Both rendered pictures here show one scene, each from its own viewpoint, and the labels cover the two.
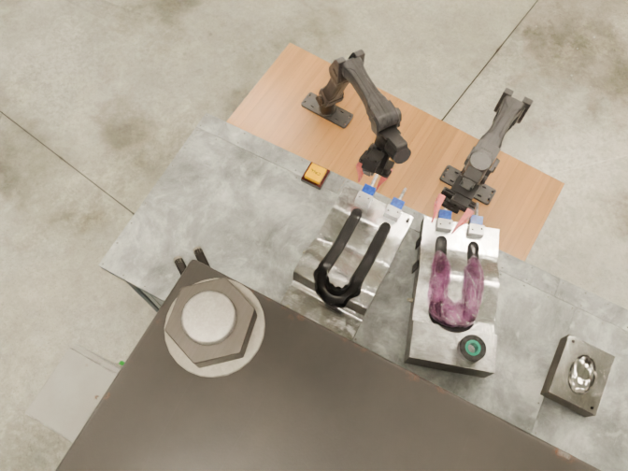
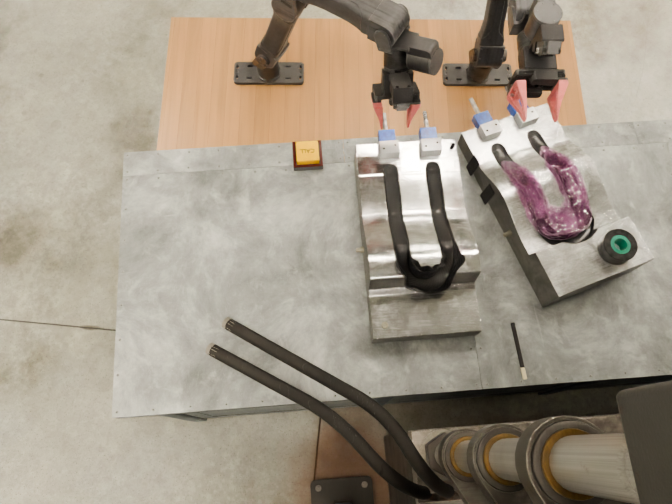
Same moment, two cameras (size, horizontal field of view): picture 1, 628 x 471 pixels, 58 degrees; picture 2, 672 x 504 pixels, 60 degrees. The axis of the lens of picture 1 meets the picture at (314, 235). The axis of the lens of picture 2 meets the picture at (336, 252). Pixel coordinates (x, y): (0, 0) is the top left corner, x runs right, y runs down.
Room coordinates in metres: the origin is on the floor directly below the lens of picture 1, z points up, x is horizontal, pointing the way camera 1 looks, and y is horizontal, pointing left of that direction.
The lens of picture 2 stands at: (0.30, 0.33, 2.21)
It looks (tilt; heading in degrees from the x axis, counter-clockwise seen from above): 71 degrees down; 327
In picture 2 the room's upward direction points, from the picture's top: 2 degrees clockwise
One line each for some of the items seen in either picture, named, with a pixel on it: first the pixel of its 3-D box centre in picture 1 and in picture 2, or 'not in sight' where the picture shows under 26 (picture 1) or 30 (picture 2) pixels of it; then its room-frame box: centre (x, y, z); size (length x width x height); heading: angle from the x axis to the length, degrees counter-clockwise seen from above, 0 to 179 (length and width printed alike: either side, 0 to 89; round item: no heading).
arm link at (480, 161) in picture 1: (481, 163); (538, 18); (0.80, -0.47, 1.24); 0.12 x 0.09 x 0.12; 149
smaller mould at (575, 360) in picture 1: (577, 375); not in sight; (0.27, -0.84, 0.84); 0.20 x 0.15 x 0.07; 153
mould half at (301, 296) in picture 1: (346, 264); (415, 235); (0.61, -0.11, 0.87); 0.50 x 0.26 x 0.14; 153
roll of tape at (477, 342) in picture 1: (471, 349); (617, 246); (0.33, -0.49, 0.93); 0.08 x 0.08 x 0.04
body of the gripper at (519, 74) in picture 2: (461, 194); (534, 70); (0.72, -0.42, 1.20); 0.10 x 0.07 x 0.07; 59
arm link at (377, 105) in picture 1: (363, 92); (339, 10); (1.05, -0.14, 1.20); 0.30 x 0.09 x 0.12; 27
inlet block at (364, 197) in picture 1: (369, 190); (386, 135); (0.88, -0.19, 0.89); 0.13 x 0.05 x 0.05; 154
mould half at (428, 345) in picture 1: (455, 292); (548, 196); (0.53, -0.47, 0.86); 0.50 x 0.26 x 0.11; 171
